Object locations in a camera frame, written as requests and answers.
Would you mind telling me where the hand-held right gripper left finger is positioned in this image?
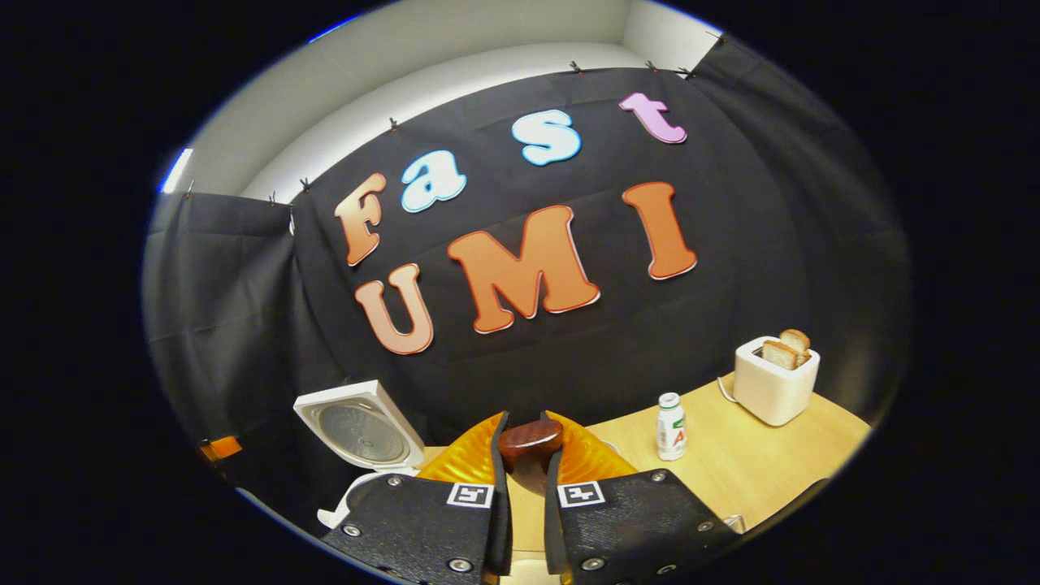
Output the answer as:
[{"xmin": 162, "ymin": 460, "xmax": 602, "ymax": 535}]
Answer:
[{"xmin": 319, "ymin": 410, "xmax": 514, "ymax": 585}]

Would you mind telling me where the small white milk bottle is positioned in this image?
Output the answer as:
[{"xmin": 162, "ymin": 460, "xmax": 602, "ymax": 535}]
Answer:
[{"xmin": 656, "ymin": 392, "xmax": 687, "ymax": 462}]

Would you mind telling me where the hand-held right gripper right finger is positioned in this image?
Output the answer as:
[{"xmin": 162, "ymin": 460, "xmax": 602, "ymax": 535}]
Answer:
[{"xmin": 541, "ymin": 409, "xmax": 742, "ymax": 585}]

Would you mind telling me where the black backdrop cloth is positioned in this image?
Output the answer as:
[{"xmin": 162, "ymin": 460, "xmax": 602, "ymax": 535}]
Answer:
[{"xmin": 142, "ymin": 32, "xmax": 911, "ymax": 537}]

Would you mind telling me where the dark wooden spoon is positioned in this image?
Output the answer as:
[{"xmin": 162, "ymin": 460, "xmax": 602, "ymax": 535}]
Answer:
[{"xmin": 497, "ymin": 419, "xmax": 564, "ymax": 474}]

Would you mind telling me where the white toaster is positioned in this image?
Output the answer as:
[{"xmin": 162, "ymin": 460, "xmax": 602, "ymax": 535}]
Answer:
[{"xmin": 734, "ymin": 336, "xmax": 821, "ymax": 427}]

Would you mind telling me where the white rice cooker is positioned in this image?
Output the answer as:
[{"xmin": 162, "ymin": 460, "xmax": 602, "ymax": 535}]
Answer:
[{"xmin": 292, "ymin": 379, "xmax": 427, "ymax": 531}]

